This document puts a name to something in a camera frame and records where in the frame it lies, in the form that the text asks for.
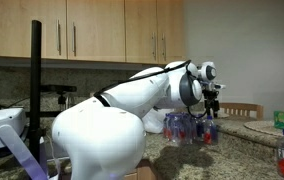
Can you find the wooden chair left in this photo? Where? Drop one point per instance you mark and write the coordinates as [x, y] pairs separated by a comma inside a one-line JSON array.
[[243, 109]]

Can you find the white plastic bag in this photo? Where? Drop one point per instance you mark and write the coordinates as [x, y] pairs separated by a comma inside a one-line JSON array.
[[153, 121]]

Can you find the wooden wall cabinets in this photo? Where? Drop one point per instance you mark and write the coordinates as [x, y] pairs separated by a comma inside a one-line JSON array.
[[127, 31]]

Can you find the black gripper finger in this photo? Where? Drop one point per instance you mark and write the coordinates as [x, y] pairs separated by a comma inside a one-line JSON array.
[[216, 108], [207, 111]]

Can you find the woven round placemat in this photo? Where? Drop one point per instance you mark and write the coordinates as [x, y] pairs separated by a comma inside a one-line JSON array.
[[266, 127]]

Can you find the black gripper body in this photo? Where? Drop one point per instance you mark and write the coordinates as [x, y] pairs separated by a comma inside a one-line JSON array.
[[210, 98]]

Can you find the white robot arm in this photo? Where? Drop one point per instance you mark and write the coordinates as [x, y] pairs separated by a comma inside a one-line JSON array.
[[104, 136]]

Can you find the shrink-wrapped Fiji bottle pack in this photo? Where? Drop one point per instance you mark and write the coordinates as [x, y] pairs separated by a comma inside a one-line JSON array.
[[182, 128]]

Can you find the black camera stand pole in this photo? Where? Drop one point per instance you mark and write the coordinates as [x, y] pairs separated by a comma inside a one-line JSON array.
[[35, 131]]

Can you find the black stereo camera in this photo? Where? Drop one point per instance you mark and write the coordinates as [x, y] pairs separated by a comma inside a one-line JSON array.
[[57, 88]]

